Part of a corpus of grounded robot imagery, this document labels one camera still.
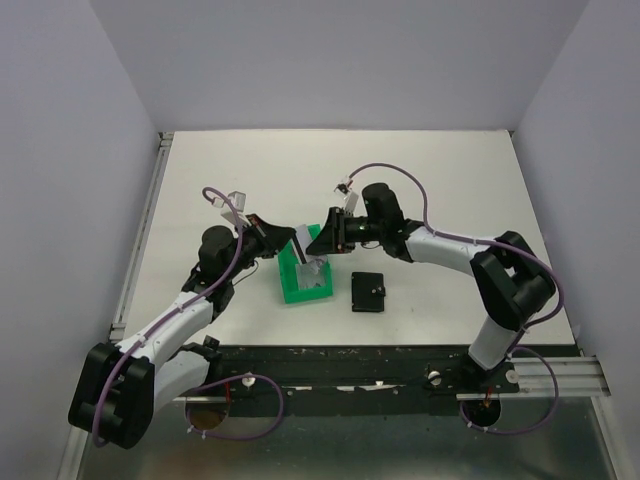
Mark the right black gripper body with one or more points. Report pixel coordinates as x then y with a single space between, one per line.
346 212

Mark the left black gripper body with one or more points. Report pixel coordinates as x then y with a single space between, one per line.
246 260

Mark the white credit card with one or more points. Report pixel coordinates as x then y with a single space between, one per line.
301 241

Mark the green plastic bin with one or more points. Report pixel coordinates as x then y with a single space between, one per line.
287 262

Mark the black leather card holder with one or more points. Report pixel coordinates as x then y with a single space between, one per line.
367 292

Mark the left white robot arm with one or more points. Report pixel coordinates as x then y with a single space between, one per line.
122 385

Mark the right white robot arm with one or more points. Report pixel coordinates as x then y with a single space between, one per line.
513 283

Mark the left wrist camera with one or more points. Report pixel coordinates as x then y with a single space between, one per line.
232 210

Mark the aluminium frame rail left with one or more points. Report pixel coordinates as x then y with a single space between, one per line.
118 324

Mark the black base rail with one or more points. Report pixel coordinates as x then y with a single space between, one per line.
330 381

